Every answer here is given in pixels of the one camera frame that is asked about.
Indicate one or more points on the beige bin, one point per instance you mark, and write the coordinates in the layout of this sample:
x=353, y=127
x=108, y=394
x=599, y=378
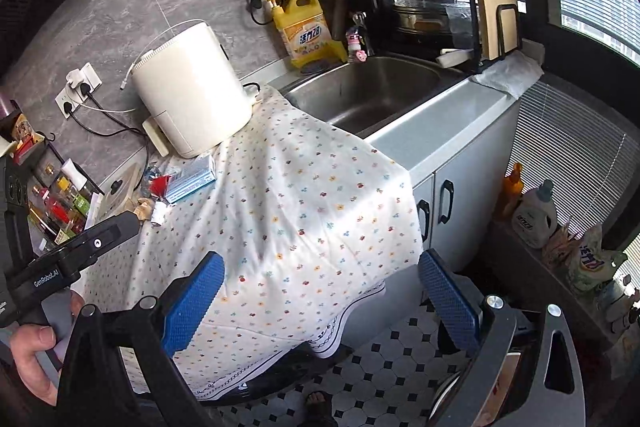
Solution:
x=515, y=374

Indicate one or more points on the metal pot with lid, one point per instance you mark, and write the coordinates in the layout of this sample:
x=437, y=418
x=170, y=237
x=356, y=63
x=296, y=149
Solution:
x=417, y=14

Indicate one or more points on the white folded cloth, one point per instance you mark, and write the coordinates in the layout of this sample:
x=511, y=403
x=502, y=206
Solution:
x=507, y=74

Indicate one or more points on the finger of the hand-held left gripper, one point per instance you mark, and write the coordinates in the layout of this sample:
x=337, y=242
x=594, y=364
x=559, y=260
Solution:
x=102, y=239

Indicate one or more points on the orange bottle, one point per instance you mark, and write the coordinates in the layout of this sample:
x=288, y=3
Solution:
x=512, y=192

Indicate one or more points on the yellow detergent bottle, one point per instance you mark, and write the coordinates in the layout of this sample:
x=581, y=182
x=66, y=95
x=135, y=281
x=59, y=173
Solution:
x=305, y=32

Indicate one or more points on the white air fryer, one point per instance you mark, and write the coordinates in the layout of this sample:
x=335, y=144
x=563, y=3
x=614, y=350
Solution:
x=192, y=87

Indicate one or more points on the grey sink cabinet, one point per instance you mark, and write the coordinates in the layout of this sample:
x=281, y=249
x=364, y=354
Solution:
x=470, y=147

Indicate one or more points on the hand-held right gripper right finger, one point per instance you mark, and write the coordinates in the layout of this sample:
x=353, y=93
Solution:
x=447, y=302

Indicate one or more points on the white wall socket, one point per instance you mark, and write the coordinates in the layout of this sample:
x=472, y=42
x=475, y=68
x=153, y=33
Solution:
x=67, y=104

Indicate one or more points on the small white wrapper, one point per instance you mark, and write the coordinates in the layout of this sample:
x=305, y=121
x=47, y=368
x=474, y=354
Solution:
x=159, y=213

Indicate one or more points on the floral white tablecloth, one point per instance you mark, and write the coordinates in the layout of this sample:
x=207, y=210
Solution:
x=300, y=207

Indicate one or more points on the red wrapper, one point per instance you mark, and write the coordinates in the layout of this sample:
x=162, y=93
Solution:
x=161, y=186

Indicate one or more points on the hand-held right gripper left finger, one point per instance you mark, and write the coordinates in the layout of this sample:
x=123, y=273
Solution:
x=196, y=294

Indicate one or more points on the brown crumpled wrapper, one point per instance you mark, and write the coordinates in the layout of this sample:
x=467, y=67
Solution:
x=144, y=208

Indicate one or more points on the red yellow seasoning box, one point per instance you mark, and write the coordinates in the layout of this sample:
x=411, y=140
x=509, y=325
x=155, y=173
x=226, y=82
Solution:
x=25, y=137

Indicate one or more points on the white soap dish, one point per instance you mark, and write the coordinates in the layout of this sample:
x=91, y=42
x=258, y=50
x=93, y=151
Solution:
x=452, y=57

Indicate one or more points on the white charger plug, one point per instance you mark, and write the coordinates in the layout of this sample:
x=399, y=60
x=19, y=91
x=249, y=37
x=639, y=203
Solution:
x=78, y=79

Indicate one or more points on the white laundry detergent bottle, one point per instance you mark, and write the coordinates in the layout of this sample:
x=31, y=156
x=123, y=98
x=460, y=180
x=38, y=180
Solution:
x=536, y=219

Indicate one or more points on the clear plastic container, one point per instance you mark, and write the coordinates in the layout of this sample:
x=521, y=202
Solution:
x=462, y=24

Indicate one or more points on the person's left hand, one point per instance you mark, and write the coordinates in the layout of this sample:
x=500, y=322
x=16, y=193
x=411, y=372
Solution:
x=32, y=352

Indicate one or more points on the row of seasoning bottles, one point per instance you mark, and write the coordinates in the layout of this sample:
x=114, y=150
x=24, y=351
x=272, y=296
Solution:
x=62, y=202

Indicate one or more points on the blue white packet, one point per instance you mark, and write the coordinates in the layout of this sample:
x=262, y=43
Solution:
x=191, y=179

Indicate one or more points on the stainless steel sink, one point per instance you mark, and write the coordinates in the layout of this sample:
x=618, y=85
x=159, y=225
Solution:
x=370, y=89

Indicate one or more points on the small pink bottle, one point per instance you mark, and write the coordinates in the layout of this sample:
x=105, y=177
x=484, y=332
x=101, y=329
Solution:
x=356, y=49

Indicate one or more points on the round pot lid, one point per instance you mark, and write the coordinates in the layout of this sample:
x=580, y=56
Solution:
x=120, y=192

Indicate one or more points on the detergent refill bag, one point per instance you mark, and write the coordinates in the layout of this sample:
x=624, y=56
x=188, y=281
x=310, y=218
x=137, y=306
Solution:
x=592, y=257

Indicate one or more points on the person's foot in sandal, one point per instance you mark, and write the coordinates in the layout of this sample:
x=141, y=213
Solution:
x=320, y=409

